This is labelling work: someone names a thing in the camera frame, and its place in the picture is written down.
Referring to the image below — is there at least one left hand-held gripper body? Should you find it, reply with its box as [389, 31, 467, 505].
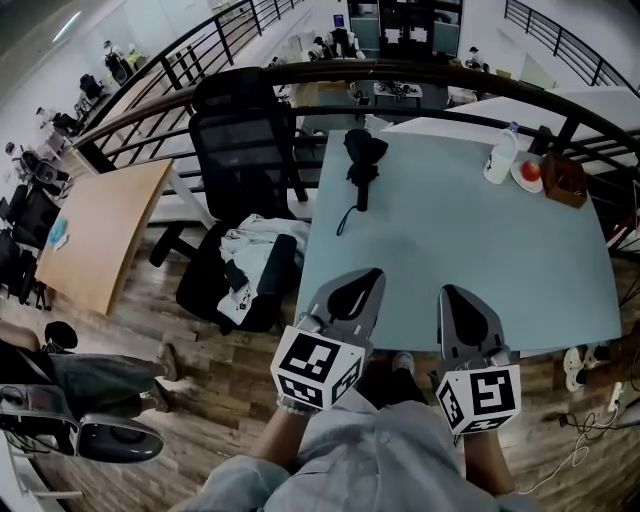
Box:
[269, 312, 374, 412]

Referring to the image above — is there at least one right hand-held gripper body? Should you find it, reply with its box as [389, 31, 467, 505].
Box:
[434, 344, 522, 435]

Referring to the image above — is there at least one black umbrella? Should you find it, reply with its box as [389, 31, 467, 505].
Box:
[335, 128, 390, 237]

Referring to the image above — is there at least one person's right forearm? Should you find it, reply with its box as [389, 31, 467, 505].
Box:
[462, 432, 516, 496]

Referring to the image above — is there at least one person's left forearm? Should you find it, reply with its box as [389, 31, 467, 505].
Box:
[249, 407, 311, 474]

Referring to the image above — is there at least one person's black trouser leg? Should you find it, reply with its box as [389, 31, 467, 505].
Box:
[357, 349, 431, 407]

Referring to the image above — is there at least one light blue table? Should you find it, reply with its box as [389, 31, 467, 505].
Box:
[294, 129, 624, 359]

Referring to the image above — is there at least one white printed card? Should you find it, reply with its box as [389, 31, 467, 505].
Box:
[217, 287, 261, 326]

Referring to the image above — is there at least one white slipper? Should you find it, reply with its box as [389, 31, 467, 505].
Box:
[563, 346, 585, 392]
[582, 342, 612, 371]

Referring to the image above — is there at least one white crumpled garment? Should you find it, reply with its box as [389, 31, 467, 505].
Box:
[219, 213, 311, 296]

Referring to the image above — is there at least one person's light grey shirt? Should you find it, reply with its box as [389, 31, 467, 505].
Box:
[169, 387, 551, 512]

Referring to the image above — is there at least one white plate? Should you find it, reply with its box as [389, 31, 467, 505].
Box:
[510, 158, 545, 195]

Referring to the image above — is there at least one brown wooden box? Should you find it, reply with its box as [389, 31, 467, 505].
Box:
[541, 151, 587, 210]

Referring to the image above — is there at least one white jug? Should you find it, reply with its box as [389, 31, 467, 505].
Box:
[482, 128, 519, 185]

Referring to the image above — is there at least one black mesh office chair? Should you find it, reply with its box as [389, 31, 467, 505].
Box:
[149, 67, 321, 336]

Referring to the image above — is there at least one light wooden table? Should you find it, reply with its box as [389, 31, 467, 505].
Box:
[34, 158, 211, 316]

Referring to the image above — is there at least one black metal railing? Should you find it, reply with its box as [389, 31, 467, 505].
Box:
[72, 0, 640, 261]

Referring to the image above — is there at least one blue cloth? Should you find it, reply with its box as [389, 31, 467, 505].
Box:
[47, 218, 71, 252]

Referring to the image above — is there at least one black framed glass partition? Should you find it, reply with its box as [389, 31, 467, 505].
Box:
[347, 0, 464, 59]

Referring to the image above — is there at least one distant black railing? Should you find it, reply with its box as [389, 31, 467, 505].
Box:
[504, 0, 640, 96]

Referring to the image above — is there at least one black swivel chair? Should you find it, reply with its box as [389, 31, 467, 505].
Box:
[0, 184, 61, 311]

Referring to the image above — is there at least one row of ceiling light panels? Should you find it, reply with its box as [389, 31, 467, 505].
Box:
[52, 10, 82, 44]

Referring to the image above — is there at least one white bead bracelet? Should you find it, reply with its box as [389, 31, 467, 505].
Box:
[275, 393, 314, 417]

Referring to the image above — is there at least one white desk frame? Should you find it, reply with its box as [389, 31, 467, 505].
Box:
[0, 439, 84, 512]

